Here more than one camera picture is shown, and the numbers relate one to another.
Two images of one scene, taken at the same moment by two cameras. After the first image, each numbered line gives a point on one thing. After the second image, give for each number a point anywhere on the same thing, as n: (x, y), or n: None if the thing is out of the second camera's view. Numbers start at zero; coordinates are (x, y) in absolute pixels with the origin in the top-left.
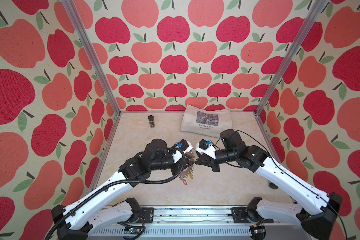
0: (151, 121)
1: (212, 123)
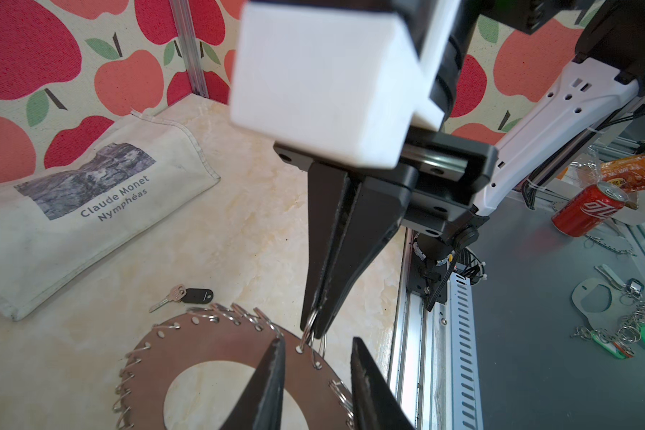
0: None
1: (35, 233)
